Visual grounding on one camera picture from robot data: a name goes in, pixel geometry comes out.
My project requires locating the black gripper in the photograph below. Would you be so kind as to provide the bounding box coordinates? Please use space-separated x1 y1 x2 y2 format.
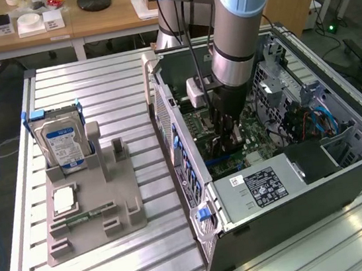
208 81 254 131

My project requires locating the CPU socket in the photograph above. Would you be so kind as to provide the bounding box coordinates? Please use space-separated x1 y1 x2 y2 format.
197 107 218 133

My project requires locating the installed green RAM stick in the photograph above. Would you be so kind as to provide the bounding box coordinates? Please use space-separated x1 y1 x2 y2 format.
195 132 219 149

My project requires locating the silver metal drive cage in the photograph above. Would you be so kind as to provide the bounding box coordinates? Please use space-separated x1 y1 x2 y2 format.
248 57 299 123

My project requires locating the green motherboard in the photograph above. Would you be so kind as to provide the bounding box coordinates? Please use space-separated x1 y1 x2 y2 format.
175 78 289 182

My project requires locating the blue expansion slot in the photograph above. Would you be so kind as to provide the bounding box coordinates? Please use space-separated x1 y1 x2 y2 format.
203 155 232 168

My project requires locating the grey power supply unit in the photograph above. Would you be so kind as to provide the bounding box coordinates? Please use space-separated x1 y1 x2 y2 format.
210 151 312 227

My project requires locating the blue case latch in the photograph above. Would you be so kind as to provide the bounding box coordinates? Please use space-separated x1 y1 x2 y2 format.
194 207 210 223

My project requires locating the white box with red dot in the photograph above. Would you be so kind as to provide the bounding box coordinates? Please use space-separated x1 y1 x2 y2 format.
300 0 326 32

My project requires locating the white paper stack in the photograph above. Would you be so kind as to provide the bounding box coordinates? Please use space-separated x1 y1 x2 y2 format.
130 0 160 22

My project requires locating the open grey PC case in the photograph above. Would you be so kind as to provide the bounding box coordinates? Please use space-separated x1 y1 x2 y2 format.
138 11 362 271

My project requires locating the grey plastic parts rack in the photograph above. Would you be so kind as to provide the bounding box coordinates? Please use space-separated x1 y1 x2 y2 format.
29 115 153 269

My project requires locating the hard disk with blue rails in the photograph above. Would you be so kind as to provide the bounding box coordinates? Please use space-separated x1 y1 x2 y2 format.
20 97 98 180

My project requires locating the silver CPU chip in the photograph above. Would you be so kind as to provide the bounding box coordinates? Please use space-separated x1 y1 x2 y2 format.
51 186 78 213

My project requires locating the white labelled box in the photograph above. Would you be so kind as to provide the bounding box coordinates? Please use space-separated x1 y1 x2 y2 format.
41 8 66 32

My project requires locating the flat white box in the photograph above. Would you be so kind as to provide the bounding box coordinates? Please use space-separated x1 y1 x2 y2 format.
17 21 48 39

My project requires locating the black and white label box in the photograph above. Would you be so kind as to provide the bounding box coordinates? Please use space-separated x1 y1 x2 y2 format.
0 13 16 37

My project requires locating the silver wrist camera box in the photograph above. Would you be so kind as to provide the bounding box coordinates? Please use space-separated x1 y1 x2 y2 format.
185 75 215 110

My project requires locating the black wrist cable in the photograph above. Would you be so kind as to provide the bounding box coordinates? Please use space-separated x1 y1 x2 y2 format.
178 0 229 118

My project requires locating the black cable over case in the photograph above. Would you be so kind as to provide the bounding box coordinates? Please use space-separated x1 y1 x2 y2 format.
261 11 293 38

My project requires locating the blue disk wire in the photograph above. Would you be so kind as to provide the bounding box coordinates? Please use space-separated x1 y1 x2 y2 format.
310 103 341 140

